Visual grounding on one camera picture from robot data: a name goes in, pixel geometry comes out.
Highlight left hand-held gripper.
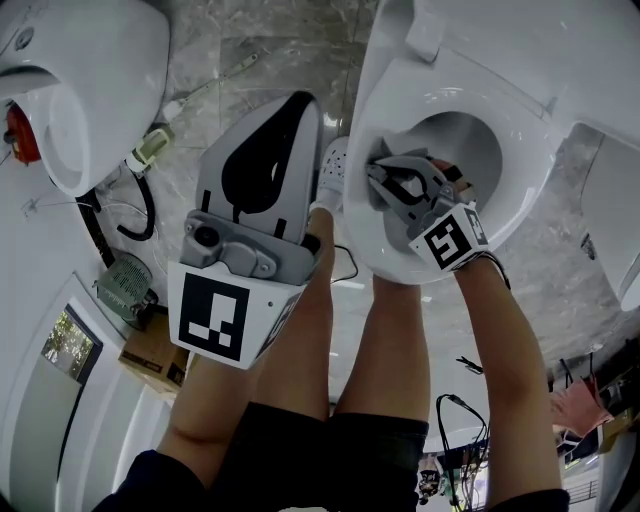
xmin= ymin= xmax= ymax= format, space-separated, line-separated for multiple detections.
xmin=167 ymin=91 xmax=325 ymax=372

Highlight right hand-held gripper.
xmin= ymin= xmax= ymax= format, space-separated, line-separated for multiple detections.
xmin=366 ymin=154 xmax=490 ymax=274

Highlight grey cloth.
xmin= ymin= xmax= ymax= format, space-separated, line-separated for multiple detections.
xmin=367 ymin=137 xmax=436 ymax=251

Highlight white toilet seat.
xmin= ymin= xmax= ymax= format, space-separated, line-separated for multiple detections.
xmin=344 ymin=47 xmax=560 ymax=287

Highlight person's right forearm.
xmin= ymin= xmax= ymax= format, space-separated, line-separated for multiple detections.
xmin=452 ymin=253 xmax=565 ymax=510

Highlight person's left forearm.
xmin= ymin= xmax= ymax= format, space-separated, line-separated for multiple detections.
xmin=155 ymin=344 xmax=264 ymax=494

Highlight white toilet brush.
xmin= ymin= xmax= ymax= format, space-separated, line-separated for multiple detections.
xmin=160 ymin=51 xmax=261 ymax=123

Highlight pink cloth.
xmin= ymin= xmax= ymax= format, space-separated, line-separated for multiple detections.
xmin=548 ymin=375 xmax=615 ymax=440

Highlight white perforated shoe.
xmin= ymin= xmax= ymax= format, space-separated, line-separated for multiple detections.
xmin=308 ymin=135 xmax=352 ymax=212

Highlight black wristband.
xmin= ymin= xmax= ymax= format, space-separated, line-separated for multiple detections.
xmin=468 ymin=251 xmax=512 ymax=291

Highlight beige plastic device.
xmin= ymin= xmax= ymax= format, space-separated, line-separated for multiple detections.
xmin=124 ymin=123 xmax=177 ymax=175

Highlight person's right leg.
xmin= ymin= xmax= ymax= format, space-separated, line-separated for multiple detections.
xmin=332 ymin=272 xmax=432 ymax=427

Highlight white ceramic fixture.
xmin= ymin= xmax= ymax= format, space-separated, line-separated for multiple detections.
xmin=578 ymin=118 xmax=640 ymax=313

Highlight small black clip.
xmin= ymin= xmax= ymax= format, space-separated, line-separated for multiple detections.
xmin=454 ymin=354 xmax=486 ymax=376

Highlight green slotted basket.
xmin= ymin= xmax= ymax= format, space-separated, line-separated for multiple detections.
xmin=94 ymin=251 xmax=157 ymax=324

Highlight brown cardboard box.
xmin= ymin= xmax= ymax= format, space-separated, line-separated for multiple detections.
xmin=117 ymin=312 xmax=195 ymax=397

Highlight window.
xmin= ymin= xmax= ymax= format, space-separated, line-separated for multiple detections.
xmin=39 ymin=308 xmax=105 ymax=387

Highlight dark shorts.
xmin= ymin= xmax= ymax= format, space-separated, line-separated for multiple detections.
xmin=208 ymin=401 xmax=431 ymax=512

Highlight dark shirt sleeve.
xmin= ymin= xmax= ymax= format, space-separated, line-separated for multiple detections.
xmin=92 ymin=448 xmax=209 ymax=512

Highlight thin black floor cable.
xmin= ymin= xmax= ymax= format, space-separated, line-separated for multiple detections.
xmin=328 ymin=243 xmax=360 ymax=285

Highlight black curved hose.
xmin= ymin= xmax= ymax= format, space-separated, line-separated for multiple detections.
xmin=116 ymin=171 xmax=157 ymax=242

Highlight bundle of black cables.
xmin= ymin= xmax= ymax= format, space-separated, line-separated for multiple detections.
xmin=433 ymin=393 xmax=492 ymax=512

